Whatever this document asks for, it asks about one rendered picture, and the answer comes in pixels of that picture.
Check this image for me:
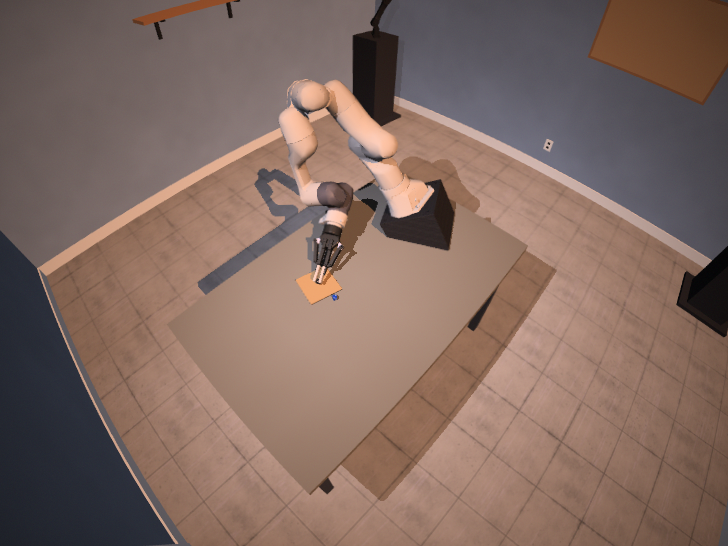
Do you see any orange flat mat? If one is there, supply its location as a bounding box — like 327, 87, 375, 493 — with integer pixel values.
295, 269, 342, 304

